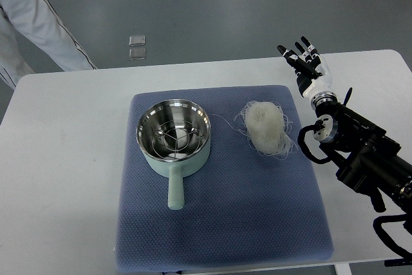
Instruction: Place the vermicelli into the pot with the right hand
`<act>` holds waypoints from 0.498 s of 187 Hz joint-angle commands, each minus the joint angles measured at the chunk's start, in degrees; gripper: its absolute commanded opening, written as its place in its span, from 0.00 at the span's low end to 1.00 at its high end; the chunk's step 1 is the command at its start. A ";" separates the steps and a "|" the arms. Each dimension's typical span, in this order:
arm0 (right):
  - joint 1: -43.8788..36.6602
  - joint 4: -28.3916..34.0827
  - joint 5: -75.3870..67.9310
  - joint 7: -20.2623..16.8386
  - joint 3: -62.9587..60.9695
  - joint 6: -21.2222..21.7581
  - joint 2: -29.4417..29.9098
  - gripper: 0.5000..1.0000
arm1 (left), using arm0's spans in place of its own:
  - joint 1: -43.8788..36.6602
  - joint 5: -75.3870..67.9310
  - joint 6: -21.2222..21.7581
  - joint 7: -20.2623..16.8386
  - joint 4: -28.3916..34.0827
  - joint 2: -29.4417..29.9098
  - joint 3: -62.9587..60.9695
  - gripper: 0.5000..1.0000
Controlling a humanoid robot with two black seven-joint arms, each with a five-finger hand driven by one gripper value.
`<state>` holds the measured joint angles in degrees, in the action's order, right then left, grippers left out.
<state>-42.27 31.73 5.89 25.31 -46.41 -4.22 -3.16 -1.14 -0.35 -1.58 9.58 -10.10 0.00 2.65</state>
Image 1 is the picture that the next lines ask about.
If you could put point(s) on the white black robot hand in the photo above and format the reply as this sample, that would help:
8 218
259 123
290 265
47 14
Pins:
311 71

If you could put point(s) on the white vermicelli bundle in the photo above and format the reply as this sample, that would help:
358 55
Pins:
266 128

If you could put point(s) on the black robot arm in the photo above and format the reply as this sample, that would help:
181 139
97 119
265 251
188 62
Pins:
367 161

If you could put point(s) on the mint green steel pot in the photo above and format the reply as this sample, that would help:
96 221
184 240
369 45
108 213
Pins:
175 170

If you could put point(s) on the blue textured mat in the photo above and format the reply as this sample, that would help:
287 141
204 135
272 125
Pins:
240 208

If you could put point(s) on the upper floor metal plate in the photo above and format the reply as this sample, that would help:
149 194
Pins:
137 40

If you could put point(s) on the floor metal plate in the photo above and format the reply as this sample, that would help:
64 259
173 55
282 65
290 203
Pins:
137 53
137 40

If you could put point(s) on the lower floor metal plate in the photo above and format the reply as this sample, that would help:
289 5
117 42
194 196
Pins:
137 53

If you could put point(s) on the person in white clothes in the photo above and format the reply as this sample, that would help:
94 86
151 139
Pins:
39 23

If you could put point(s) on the wire steaming rack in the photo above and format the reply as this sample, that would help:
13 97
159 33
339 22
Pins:
176 140

